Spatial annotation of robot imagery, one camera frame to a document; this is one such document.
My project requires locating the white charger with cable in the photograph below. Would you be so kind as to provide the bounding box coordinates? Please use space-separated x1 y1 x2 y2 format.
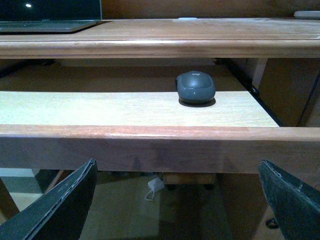
144 177 165 202

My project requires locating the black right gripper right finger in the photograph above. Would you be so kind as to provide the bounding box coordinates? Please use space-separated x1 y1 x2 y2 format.
258 159 320 240

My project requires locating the white flat object on desk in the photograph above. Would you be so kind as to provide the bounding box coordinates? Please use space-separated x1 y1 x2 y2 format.
177 17 198 21

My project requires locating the white device desk corner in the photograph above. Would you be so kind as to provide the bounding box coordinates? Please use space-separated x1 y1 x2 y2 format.
294 10 320 20

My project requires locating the grey open laptop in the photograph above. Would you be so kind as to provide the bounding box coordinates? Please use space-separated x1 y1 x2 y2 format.
0 0 102 34

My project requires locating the black right drawer rail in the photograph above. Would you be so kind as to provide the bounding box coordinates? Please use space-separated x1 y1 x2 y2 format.
215 58 286 127

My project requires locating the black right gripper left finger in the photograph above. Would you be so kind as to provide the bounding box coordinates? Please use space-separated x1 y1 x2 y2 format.
0 159 98 240

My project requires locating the dark grey computer mouse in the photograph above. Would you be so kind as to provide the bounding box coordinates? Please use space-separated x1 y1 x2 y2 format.
175 70 216 105

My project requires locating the wooden keyboard tray drawer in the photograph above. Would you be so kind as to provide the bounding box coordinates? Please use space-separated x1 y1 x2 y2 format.
0 64 320 175

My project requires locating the wooden desk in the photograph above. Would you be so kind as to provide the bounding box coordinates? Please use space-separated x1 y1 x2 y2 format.
0 0 320 218

